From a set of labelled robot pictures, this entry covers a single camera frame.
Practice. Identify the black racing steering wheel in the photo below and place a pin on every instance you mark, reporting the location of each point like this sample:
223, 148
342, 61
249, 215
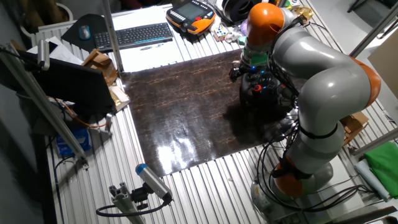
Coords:
259, 93

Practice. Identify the white round basket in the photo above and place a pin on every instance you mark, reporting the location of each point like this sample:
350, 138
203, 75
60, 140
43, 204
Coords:
66, 11

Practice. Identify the dark wooden board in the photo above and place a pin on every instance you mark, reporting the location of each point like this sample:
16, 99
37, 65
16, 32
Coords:
180, 109

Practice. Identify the grey blue computer mouse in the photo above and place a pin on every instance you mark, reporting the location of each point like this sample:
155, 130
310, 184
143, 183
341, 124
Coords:
84, 32

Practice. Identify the flattened brown cardboard box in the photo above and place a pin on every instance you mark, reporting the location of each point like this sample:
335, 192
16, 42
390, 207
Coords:
101, 65

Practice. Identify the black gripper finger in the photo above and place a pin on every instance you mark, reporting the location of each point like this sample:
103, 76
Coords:
233, 75

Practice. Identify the long aluminium frame beam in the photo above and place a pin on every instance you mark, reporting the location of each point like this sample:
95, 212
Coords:
46, 109

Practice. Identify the silver camera blue end cap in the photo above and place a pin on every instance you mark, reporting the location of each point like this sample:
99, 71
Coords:
154, 182

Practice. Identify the white flat panel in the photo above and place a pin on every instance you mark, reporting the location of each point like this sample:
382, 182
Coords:
345, 177

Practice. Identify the green cloth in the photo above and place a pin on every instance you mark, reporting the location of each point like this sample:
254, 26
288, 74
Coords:
384, 165

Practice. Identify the golden shiny object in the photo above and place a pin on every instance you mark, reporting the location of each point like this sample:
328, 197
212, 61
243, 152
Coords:
306, 13

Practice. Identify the open cardboard box with inserts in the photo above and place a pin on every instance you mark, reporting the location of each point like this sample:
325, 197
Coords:
354, 124

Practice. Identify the black mouse pad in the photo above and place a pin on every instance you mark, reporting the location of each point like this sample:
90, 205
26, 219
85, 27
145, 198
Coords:
94, 26

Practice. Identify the black camera bracket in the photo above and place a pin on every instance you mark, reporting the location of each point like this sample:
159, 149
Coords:
140, 196

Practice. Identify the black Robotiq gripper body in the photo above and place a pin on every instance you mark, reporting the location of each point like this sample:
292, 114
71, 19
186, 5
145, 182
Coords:
245, 71

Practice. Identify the blue box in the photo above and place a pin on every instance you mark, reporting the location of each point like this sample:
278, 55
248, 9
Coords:
73, 141

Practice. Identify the aluminium table rail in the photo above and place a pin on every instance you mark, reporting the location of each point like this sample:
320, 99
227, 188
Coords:
373, 143

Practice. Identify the purple plastic bag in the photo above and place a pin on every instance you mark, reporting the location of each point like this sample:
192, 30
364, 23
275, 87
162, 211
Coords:
243, 27

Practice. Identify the silver depth camera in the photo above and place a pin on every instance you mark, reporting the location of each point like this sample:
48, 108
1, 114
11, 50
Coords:
43, 54

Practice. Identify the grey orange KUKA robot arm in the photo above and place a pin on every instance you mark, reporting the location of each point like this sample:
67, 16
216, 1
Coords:
329, 87

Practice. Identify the black computer keyboard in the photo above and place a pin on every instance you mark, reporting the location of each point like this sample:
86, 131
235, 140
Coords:
133, 35

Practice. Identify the short aluminium profile stub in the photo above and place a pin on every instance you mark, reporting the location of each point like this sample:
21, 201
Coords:
124, 202

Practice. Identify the brown cardboard panel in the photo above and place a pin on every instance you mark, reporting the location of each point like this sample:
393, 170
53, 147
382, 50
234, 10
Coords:
385, 62

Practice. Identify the pale rolled cloth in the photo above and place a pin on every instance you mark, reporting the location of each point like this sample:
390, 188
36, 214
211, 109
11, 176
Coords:
371, 179

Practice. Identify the slim aluminium frame post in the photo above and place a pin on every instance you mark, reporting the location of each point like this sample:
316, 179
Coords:
112, 34

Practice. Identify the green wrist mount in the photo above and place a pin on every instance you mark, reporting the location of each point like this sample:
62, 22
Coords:
259, 58

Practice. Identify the aluminium stand post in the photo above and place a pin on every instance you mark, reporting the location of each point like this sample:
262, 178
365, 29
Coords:
373, 31

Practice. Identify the white paper stack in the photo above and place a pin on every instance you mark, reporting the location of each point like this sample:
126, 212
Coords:
62, 53

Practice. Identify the black laptop screen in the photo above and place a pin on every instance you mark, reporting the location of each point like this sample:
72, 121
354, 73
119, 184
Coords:
71, 84

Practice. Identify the clear plastic wrapper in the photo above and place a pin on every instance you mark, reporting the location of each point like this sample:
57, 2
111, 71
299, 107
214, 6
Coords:
232, 37

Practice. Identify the white gold packet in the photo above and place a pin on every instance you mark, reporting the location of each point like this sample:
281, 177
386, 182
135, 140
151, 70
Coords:
119, 98

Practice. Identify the black orange teach pendant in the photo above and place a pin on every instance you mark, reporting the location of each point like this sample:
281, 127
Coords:
189, 12

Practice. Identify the Rubik's cube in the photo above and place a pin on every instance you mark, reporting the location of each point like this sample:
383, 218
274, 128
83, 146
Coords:
220, 33

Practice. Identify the large white sheet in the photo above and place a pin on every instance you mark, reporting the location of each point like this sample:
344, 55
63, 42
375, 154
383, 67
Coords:
149, 59

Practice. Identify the yellow green button box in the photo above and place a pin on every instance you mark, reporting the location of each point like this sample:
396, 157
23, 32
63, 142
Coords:
290, 4

